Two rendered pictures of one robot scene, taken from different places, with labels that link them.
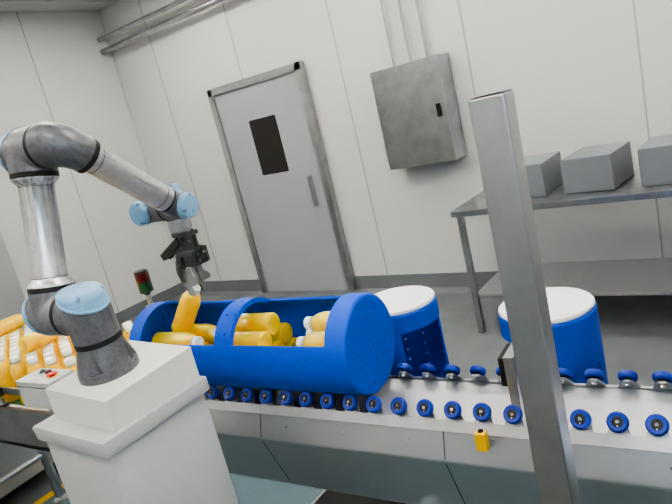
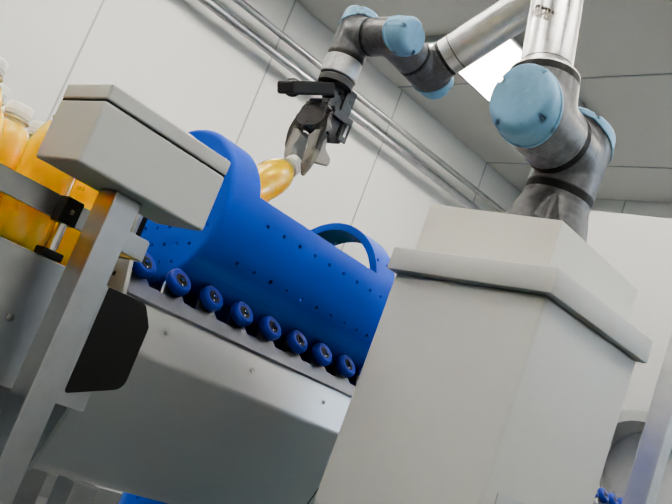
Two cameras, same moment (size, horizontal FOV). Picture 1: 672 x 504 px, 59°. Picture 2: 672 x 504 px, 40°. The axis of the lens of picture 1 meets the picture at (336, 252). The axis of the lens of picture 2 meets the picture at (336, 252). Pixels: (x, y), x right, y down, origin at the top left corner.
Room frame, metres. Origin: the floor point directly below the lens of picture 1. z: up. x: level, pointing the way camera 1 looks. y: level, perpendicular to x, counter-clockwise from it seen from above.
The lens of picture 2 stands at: (1.51, 2.13, 0.80)
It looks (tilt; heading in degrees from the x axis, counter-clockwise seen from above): 12 degrees up; 280
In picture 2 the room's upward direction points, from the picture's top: 21 degrees clockwise
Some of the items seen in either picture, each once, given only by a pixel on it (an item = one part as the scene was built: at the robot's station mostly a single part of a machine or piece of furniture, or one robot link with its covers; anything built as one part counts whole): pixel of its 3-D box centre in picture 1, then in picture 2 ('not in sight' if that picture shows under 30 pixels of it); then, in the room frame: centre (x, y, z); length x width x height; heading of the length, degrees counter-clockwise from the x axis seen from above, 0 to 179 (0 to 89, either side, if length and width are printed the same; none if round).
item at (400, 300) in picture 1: (396, 300); not in sight; (2.05, -0.17, 1.03); 0.28 x 0.28 x 0.01
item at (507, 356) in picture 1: (514, 376); not in sight; (1.35, -0.36, 1.00); 0.10 x 0.04 x 0.15; 146
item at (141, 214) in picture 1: (153, 209); (396, 41); (1.83, 0.51, 1.57); 0.11 x 0.11 x 0.08; 56
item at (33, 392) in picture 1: (49, 387); (137, 158); (1.97, 1.08, 1.05); 0.20 x 0.10 x 0.10; 56
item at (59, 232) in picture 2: not in sight; (60, 228); (2.04, 1.05, 0.94); 0.03 x 0.02 x 0.08; 56
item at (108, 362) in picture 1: (103, 353); (549, 218); (1.45, 0.63, 1.29); 0.15 x 0.15 x 0.10
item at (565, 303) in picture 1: (545, 305); not in sight; (1.68, -0.57, 1.03); 0.28 x 0.28 x 0.01
